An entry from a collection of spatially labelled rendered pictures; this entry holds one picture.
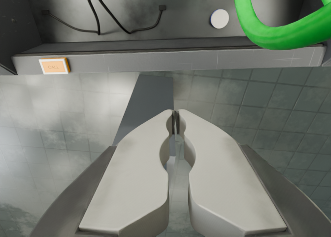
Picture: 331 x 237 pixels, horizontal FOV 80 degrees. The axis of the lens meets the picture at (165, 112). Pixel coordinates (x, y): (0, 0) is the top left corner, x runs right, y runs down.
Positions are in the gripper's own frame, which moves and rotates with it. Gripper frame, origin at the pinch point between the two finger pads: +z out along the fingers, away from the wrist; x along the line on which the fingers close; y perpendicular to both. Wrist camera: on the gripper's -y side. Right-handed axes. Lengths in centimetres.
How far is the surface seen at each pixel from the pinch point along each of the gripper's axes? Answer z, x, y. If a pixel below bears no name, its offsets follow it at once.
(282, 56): 28.3, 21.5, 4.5
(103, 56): 28.3, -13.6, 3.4
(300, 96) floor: 123, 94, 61
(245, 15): 7.8, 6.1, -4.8
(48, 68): 27.0, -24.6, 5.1
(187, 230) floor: 123, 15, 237
